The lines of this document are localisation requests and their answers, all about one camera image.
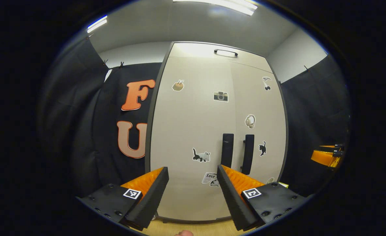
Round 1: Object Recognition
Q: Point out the small ceiling light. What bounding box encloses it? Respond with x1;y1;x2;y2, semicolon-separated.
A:
87;15;108;33

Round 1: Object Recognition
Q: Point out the white shoe cabinet door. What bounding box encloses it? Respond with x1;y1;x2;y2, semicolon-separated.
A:
149;56;236;221
229;62;287;197

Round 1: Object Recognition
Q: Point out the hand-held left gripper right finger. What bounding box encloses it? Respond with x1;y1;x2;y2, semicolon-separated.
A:
217;165;308;231

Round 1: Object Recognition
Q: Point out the black door handle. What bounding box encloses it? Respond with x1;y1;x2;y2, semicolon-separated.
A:
241;134;255;175
221;133;234;168

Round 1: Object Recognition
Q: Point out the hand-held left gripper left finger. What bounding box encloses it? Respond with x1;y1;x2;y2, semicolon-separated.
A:
76;167;169;231

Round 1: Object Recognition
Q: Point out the white shoe cabinet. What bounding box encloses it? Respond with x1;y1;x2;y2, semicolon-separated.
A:
145;41;289;224

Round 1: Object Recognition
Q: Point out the large ceiling light panel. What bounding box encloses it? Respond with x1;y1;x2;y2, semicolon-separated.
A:
173;0;258;16

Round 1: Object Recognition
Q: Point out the white cabinet drawer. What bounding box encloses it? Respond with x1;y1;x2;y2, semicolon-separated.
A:
168;42;274;74

